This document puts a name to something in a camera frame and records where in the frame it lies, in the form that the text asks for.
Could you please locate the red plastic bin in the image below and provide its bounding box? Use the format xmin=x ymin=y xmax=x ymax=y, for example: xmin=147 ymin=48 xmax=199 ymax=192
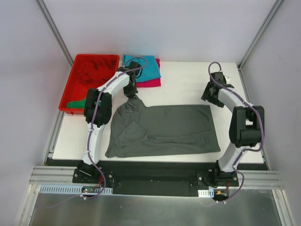
xmin=59 ymin=54 xmax=119 ymax=115

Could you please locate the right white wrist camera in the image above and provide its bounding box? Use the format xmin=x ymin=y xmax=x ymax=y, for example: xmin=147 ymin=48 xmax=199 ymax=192
xmin=224 ymin=75 xmax=231 ymax=84

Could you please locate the left aluminium frame post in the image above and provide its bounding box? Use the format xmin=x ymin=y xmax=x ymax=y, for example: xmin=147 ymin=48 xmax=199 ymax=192
xmin=35 ymin=0 xmax=74 ymax=67

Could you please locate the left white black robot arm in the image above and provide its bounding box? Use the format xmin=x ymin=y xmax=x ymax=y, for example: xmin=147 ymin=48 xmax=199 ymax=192
xmin=72 ymin=60 xmax=147 ymax=183

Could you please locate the left white cable duct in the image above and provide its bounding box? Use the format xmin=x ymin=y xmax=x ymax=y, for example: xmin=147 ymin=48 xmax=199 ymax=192
xmin=40 ymin=185 xmax=102 ymax=195

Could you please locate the aluminium frame post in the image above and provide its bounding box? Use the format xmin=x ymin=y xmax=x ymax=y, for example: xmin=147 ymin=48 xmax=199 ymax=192
xmin=238 ymin=0 xmax=285 ymax=71
xmin=35 ymin=0 xmax=74 ymax=67

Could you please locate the grey t shirt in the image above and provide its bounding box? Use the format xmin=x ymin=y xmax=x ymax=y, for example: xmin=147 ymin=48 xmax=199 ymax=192
xmin=105 ymin=97 xmax=221 ymax=158

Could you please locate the green t shirt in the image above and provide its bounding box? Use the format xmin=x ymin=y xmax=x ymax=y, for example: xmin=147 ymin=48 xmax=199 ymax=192
xmin=66 ymin=98 xmax=86 ymax=109

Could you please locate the right white cable duct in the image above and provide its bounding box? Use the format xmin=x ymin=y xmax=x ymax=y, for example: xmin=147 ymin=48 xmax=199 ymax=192
xmin=198 ymin=189 xmax=214 ymax=198

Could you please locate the aluminium rail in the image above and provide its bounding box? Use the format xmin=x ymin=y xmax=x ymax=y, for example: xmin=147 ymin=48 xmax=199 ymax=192
xmin=41 ymin=111 xmax=64 ymax=166
xmin=238 ymin=66 xmax=270 ymax=170

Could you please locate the left aluminium rail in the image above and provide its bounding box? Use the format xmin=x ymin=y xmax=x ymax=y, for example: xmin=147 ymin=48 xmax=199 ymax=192
xmin=41 ymin=111 xmax=64 ymax=166

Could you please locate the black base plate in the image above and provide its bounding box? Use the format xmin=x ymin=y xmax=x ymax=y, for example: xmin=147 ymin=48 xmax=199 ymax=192
xmin=72 ymin=161 xmax=239 ymax=197

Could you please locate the folded teal t shirt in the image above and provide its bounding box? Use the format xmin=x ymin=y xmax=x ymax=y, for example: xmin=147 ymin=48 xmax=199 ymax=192
xmin=122 ymin=55 xmax=161 ymax=82

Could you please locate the right aluminium rail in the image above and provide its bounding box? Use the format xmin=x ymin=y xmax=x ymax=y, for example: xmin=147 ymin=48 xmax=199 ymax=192
xmin=238 ymin=66 xmax=270 ymax=170

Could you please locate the red t shirt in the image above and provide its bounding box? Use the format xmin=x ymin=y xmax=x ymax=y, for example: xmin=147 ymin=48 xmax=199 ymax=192
xmin=77 ymin=57 xmax=117 ymax=85

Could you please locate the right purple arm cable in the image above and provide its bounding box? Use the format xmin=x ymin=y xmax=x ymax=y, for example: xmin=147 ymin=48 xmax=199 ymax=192
xmin=208 ymin=62 xmax=265 ymax=170

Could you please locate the right aluminium frame post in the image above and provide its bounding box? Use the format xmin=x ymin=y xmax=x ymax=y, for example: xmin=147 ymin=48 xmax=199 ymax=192
xmin=238 ymin=0 xmax=285 ymax=71

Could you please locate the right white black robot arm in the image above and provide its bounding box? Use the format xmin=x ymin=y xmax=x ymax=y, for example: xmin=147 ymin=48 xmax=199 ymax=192
xmin=201 ymin=71 xmax=264 ymax=188

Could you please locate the folded magenta t shirt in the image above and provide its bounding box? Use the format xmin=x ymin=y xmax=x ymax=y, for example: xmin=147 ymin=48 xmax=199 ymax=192
xmin=136 ymin=58 xmax=161 ymax=88

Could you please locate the white cable duct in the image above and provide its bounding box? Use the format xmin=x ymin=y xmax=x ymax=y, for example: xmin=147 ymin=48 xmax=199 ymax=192
xmin=198 ymin=189 xmax=214 ymax=198
xmin=40 ymin=185 xmax=102 ymax=195

